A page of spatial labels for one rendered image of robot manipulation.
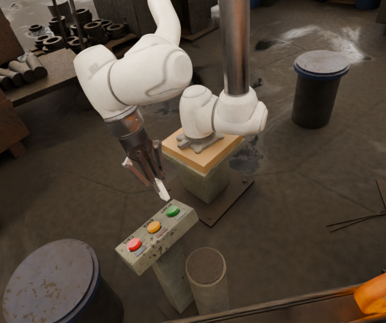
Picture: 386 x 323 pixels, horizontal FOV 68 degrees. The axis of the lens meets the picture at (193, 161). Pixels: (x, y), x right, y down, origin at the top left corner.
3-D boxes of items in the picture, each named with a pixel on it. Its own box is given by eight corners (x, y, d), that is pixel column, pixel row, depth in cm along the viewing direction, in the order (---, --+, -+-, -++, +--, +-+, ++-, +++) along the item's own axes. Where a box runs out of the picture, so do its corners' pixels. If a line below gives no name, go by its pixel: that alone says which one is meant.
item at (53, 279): (145, 317, 125) (115, 275, 95) (81, 384, 111) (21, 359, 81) (106, 269, 143) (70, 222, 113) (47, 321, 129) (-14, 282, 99)
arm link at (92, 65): (91, 122, 72) (124, 118, 64) (56, 61, 65) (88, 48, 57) (120, 102, 79) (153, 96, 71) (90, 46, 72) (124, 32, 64)
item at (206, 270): (236, 319, 120) (234, 263, 84) (217, 343, 115) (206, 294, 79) (215, 298, 127) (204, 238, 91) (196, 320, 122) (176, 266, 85)
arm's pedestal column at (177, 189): (159, 192, 174) (148, 156, 152) (203, 154, 192) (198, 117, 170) (211, 229, 152) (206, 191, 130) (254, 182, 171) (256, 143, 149)
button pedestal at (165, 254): (215, 292, 129) (201, 213, 86) (176, 336, 119) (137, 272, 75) (190, 269, 138) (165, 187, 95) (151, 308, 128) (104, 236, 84)
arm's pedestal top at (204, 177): (159, 154, 152) (157, 149, 149) (199, 123, 166) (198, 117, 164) (204, 182, 134) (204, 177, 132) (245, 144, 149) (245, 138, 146)
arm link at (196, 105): (190, 117, 149) (184, 78, 134) (224, 122, 143) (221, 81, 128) (177, 136, 138) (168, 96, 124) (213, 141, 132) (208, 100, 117)
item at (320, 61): (343, 115, 204) (360, 56, 174) (320, 138, 190) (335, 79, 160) (301, 100, 222) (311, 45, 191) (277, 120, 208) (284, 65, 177)
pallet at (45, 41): (122, 25, 386) (111, -12, 355) (155, 40, 338) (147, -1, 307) (34, 60, 339) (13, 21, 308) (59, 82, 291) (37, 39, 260)
